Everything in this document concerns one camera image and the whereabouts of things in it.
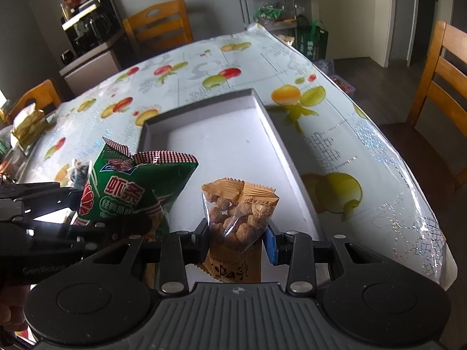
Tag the left wooden chair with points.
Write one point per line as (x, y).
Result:
(42, 95)

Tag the wooden chair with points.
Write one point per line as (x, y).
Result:
(158, 28)
(42, 95)
(431, 170)

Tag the tan nut snack packet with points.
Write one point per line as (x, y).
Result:
(238, 213)

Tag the green candy bag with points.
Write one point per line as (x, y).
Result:
(270, 12)

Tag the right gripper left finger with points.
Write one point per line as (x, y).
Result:
(179, 249)

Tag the green prawn cracker bag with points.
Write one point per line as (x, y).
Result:
(122, 183)

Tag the far wooden chair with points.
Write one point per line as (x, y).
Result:
(158, 28)

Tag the white cardboard box tray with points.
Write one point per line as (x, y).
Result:
(231, 136)

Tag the green shopping bag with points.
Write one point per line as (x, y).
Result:
(312, 38)

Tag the metal wire shelf cart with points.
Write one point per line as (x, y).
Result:
(286, 26)

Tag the grey cabinet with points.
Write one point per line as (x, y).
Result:
(98, 64)

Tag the yellow tissue pack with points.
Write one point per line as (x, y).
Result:
(28, 125)

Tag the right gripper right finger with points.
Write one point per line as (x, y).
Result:
(294, 249)

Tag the clear melon seed packet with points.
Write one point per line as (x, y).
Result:
(79, 175)

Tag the right wooden chair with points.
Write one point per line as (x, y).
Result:
(431, 170)

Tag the person's left hand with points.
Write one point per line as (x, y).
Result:
(12, 300)

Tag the fruit pattern tablecloth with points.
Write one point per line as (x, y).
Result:
(356, 180)

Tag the black coffee machine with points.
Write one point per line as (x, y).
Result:
(95, 22)

